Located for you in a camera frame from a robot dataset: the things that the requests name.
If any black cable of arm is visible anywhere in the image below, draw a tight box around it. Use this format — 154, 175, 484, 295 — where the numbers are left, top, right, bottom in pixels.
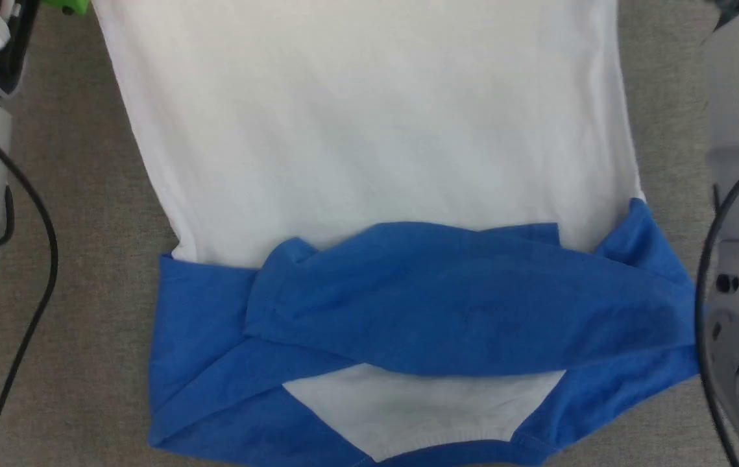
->
694, 139, 739, 467
0, 96, 60, 448

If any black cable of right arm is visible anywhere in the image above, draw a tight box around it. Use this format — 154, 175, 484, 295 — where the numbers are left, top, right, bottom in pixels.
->
694, 139, 739, 467

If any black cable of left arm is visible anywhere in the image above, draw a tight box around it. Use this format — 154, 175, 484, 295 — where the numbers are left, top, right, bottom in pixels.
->
0, 96, 60, 448

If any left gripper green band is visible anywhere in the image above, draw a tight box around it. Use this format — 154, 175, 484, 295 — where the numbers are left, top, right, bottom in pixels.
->
42, 0, 92, 16

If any white and blue t-shirt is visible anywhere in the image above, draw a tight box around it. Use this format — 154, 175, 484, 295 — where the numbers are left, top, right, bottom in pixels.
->
91, 0, 702, 467

